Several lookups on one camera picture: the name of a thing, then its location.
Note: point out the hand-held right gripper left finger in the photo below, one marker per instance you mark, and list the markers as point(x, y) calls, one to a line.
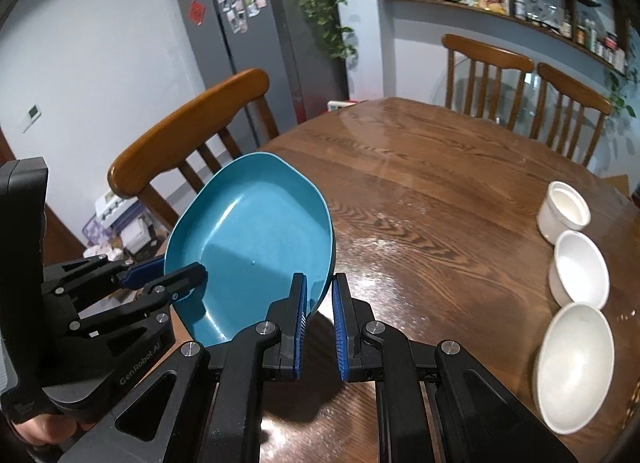
point(300, 323)

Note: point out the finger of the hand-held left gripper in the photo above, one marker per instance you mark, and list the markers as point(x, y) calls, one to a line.
point(140, 275)
point(185, 280)

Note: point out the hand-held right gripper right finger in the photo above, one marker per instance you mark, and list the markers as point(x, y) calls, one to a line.
point(341, 328)

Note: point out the blue plate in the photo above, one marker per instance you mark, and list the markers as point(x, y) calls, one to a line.
point(250, 243)

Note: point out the large white bowl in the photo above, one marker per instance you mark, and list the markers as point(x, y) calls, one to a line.
point(575, 363)

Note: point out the medium white bowl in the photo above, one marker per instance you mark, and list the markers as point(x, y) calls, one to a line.
point(580, 263)

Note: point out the small straight-sided white bowl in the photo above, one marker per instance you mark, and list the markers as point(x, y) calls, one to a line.
point(562, 208)

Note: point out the person's left hand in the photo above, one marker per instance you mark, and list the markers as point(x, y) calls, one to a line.
point(35, 430)

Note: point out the pile of cardboard boxes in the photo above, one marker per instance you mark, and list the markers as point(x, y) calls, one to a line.
point(115, 223)

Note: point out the wooden chair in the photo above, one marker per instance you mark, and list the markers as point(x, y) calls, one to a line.
point(575, 88)
point(190, 118)
point(485, 50)

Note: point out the grey refrigerator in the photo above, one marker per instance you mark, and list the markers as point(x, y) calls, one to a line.
point(280, 43)

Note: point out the diamond red paper decoration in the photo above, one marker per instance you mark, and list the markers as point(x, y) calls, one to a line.
point(197, 12)

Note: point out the long green vine plant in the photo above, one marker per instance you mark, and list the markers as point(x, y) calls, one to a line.
point(325, 8)

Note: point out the small green vine plant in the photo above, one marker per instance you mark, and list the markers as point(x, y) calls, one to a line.
point(620, 93)

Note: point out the wall thermostat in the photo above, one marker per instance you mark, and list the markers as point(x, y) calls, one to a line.
point(34, 112)

